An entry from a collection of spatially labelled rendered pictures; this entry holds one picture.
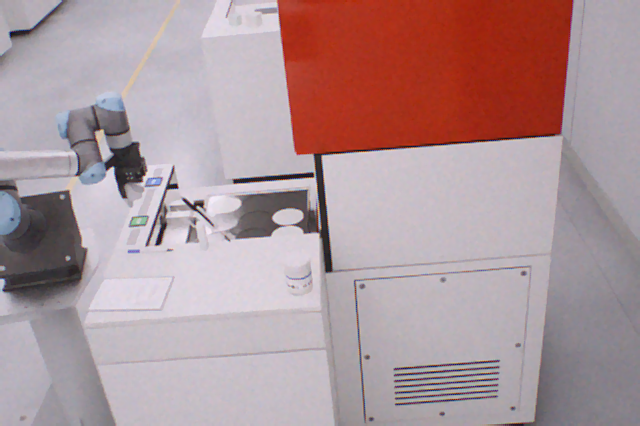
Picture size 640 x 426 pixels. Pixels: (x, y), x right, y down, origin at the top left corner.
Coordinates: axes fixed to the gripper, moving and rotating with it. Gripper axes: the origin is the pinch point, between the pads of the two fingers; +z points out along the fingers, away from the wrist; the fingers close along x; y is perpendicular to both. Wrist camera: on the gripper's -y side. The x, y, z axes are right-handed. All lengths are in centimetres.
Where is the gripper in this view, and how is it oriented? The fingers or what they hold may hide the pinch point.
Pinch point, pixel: (128, 203)
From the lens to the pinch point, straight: 227.1
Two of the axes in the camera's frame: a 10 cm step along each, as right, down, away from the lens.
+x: -0.3, -5.1, 8.6
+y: 10.0, -0.9, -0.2
